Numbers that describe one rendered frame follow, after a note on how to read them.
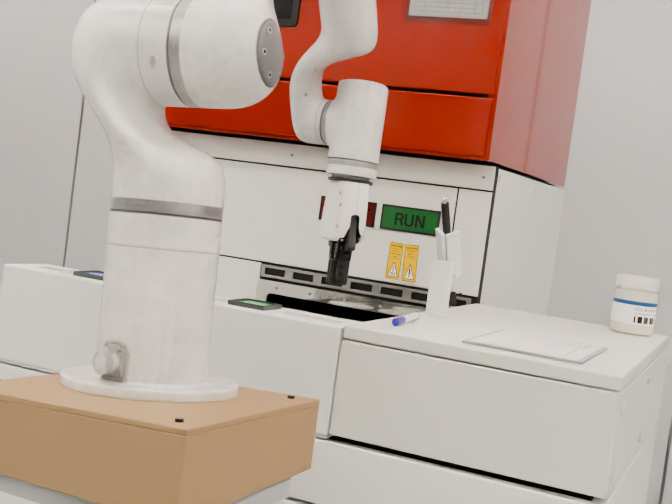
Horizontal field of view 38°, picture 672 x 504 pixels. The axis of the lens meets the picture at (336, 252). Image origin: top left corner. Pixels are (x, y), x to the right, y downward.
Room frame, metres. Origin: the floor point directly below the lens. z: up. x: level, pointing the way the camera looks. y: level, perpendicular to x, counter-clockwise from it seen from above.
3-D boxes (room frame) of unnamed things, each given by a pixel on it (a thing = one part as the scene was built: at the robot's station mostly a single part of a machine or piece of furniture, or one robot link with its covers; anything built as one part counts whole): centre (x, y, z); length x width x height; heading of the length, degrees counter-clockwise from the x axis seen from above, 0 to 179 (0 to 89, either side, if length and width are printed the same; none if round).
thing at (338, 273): (1.62, -0.01, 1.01); 0.03 x 0.03 x 0.07; 19
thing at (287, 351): (1.40, 0.22, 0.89); 0.55 x 0.09 x 0.14; 67
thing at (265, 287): (1.90, -0.06, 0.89); 0.44 x 0.02 x 0.10; 67
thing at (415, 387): (1.46, -0.30, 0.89); 0.62 x 0.35 x 0.14; 157
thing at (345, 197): (1.64, -0.01, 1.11); 0.10 x 0.07 x 0.11; 19
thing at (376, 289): (1.91, -0.06, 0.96); 0.44 x 0.01 x 0.02; 67
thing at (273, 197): (1.99, 0.10, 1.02); 0.82 x 0.03 x 0.40; 67
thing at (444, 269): (1.51, -0.17, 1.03); 0.06 x 0.04 x 0.13; 157
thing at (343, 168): (1.64, -0.01, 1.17); 0.09 x 0.08 x 0.03; 19
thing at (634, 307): (1.64, -0.50, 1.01); 0.07 x 0.07 x 0.10
